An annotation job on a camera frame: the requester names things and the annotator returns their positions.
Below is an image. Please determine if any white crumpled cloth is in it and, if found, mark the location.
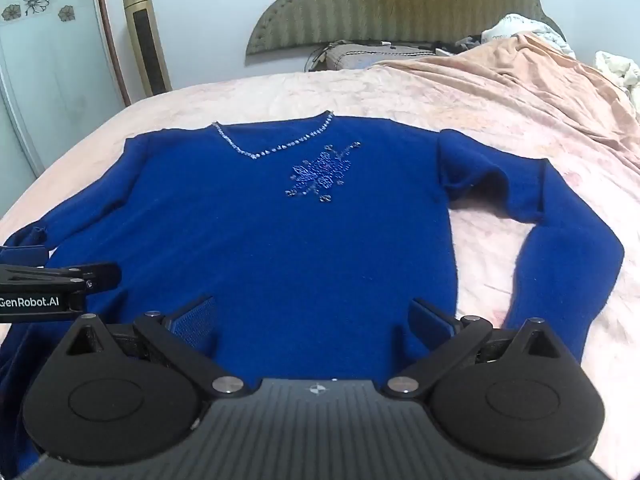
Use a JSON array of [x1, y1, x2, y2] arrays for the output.
[[481, 12, 577, 59]]

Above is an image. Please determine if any olive padded headboard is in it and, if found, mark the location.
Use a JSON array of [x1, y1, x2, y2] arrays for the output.
[[244, 0, 567, 67]]

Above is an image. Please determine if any flower-patterned glass wardrobe door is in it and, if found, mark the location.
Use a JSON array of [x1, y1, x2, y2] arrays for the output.
[[0, 0, 132, 183]]

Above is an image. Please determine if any pink bed sheet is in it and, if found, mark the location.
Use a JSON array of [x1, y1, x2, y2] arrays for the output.
[[0, 66, 640, 480]]

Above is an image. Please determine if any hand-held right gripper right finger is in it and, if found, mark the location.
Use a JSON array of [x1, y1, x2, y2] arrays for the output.
[[384, 299, 567, 399]]

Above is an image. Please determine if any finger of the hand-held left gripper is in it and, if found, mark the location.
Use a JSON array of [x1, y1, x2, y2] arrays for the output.
[[0, 263, 122, 295], [0, 245, 49, 267]]

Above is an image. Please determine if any gold tower air conditioner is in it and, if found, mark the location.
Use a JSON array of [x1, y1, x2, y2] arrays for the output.
[[121, 0, 174, 97]]

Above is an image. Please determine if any blue beaded V-neck sweater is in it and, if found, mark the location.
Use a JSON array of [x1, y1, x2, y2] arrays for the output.
[[0, 110, 626, 478]]

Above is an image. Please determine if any cream crumpled cloth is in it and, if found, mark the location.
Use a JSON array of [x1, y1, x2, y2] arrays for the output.
[[594, 51, 640, 90]]

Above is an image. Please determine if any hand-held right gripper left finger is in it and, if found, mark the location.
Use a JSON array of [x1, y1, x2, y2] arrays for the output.
[[64, 296, 247, 400]]

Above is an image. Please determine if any brown patterned pillow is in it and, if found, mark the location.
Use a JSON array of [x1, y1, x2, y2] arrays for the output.
[[305, 40, 451, 72]]

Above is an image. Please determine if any peach quilt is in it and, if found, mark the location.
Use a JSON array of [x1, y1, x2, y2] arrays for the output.
[[372, 32, 640, 173]]

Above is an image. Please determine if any dark cloth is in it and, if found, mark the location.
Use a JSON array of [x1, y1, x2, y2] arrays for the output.
[[434, 35, 497, 55]]

